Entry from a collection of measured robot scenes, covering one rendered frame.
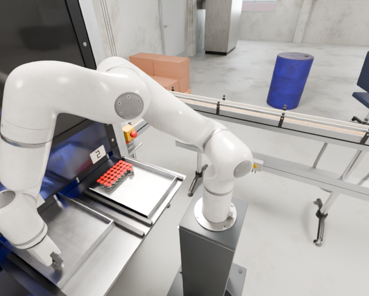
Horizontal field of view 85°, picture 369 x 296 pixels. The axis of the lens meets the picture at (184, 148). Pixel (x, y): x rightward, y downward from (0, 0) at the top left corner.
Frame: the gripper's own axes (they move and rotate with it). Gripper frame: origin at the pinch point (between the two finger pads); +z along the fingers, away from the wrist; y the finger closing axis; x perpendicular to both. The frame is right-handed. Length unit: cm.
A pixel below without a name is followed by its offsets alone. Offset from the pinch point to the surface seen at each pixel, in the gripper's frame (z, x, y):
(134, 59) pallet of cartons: 25, 319, -220
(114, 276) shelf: 6.1, 6.3, 19.0
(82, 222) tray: 5.6, 16.4, -7.7
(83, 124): -26, 41, -20
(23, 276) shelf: 5.8, -7.6, -9.6
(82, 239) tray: 5.7, 10.9, -1.4
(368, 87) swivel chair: 34, 336, 153
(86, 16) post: -65, 58, -20
